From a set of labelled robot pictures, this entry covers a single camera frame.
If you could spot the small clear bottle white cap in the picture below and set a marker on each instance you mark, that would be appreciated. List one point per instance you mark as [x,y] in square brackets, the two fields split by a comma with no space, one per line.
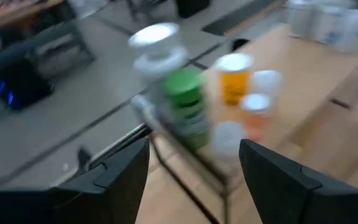
[228,140]

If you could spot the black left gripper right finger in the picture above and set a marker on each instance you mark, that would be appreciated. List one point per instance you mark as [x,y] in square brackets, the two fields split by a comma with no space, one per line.
[278,186]

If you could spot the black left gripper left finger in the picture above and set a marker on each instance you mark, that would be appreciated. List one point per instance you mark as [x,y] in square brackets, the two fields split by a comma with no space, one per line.
[104,193]

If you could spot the small red bottle white cap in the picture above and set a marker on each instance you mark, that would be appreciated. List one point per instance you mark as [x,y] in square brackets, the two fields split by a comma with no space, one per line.
[255,119]

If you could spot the orange pill bottle white cap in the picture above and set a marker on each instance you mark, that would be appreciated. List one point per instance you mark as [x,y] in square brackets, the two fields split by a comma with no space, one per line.
[234,84]

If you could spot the wooden shelf black metal legs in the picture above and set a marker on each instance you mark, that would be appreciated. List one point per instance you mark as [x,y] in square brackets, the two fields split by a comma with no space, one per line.
[306,77]

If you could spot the black device blue lights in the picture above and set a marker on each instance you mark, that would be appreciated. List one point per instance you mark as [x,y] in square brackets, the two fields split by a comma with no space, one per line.
[17,87]

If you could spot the white medicine bottle blue label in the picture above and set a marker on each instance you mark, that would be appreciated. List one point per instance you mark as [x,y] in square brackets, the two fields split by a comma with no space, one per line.
[266,82]
[351,31]

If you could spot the large white bottle purple label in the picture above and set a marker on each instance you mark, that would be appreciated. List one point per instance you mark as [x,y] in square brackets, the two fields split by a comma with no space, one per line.
[154,35]

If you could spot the green cap caffeine bottle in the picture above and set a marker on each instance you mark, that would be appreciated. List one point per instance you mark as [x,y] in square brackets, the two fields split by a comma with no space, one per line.
[183,87]

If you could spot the black mat hazard stripes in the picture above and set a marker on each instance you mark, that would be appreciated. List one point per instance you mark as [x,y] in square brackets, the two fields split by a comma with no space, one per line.
[238,18]

